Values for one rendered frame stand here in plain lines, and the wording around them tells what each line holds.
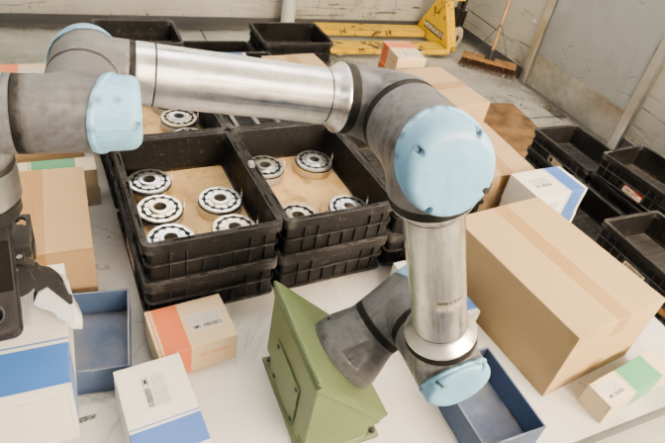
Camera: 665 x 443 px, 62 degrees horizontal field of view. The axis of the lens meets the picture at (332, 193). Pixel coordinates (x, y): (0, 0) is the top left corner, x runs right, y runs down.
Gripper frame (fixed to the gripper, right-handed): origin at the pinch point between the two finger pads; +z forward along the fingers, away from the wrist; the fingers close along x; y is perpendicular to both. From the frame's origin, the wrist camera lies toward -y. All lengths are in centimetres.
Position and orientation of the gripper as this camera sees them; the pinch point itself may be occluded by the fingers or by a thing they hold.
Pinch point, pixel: (14, 345)
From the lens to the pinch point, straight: 77.8
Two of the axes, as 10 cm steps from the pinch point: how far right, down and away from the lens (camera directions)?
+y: -3.8, -5.9, 7.1
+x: -9.1, 1.1, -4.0
